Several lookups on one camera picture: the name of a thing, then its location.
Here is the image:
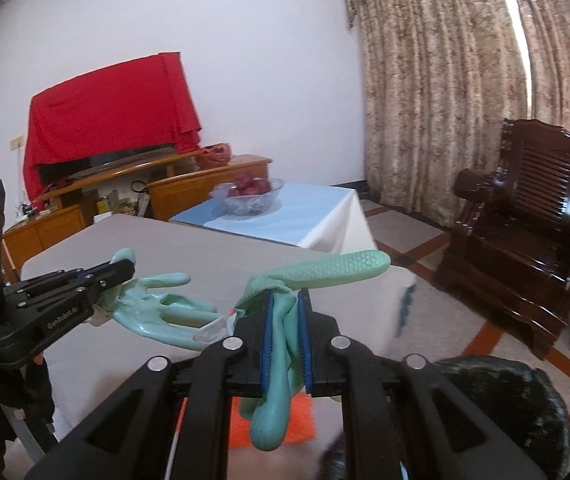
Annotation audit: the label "floral beige curtain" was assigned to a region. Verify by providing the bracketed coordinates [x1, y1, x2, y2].
[347, 0, 570, 226]

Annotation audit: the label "red cloth over television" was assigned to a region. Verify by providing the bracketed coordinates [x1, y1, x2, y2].
[22, 52, 201, 203]

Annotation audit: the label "orange foam net sleeve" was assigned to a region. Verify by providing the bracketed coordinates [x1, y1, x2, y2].
[223, 385, 316, 451]

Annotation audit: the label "light blue cloth side table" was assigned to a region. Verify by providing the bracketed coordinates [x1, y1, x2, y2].
[171, 182, 376, 254]

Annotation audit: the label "black bag lined trash bin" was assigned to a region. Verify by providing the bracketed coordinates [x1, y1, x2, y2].
[303, 346, 570, 479]

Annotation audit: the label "green rubber glove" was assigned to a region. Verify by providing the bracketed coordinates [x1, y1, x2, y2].
[232, 248, 392, 453]
[93, 272, 238, 351]

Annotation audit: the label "glass fruit bowl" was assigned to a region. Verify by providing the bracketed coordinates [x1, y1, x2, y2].
[210, 179, 284, 217]

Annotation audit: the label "red apples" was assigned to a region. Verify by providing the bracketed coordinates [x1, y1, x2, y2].
[227, 174, 272, 197]

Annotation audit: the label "dark wooden armchair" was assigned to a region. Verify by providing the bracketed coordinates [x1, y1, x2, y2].
[434, 119, 570, 359]

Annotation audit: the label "grey tablecloth on table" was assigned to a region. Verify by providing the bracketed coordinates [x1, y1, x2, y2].
[19, 212, 418, 480]

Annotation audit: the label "wooden tv cabinet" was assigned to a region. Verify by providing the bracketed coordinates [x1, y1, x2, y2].
[0, 150, 272, 282]

